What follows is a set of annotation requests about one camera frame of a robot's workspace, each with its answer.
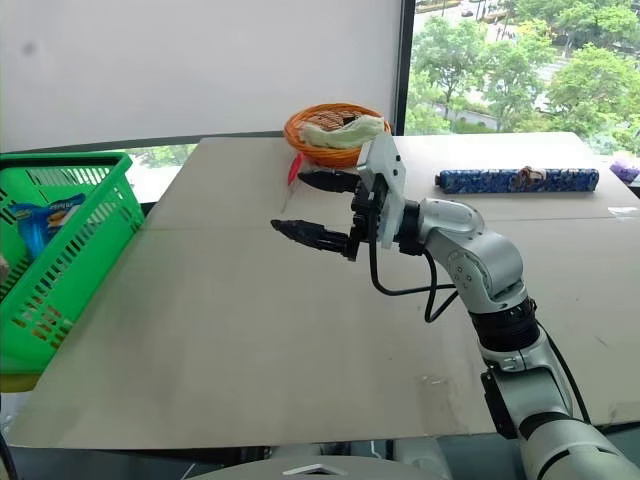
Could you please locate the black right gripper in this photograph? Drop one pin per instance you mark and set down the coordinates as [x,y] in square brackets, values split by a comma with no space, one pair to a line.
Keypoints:
[364,215]

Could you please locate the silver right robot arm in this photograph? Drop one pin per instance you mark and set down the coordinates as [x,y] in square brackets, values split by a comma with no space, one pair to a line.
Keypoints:
[492,260]

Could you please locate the orange woven basket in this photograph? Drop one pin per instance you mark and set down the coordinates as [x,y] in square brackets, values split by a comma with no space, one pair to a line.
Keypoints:
[325,156]

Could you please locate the green plastic basket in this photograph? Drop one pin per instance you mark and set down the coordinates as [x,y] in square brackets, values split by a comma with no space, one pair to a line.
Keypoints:
[95,235]

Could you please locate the red thin stick tool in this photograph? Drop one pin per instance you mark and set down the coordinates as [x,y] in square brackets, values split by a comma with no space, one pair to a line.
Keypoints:
[295,167]

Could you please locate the pale green cloth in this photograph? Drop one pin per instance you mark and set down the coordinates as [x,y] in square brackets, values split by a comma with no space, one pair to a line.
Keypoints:
[350,134]

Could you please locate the brown ridged item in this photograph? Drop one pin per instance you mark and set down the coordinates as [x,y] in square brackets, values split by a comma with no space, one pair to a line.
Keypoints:
[330,120]

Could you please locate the blue patterned long box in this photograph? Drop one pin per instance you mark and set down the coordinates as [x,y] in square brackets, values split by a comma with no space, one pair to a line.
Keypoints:
[480,180]

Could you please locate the blue snack bag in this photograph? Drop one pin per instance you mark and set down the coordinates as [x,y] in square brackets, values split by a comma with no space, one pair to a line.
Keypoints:
[42,220]

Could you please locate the purple object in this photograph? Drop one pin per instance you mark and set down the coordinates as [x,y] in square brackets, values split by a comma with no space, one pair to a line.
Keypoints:
[627,169]

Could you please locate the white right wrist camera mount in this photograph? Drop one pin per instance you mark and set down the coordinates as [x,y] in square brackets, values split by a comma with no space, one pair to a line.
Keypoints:
[389,180]

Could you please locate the dark window frame post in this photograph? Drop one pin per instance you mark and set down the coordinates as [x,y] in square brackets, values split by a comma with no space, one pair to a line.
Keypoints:
[404,65]

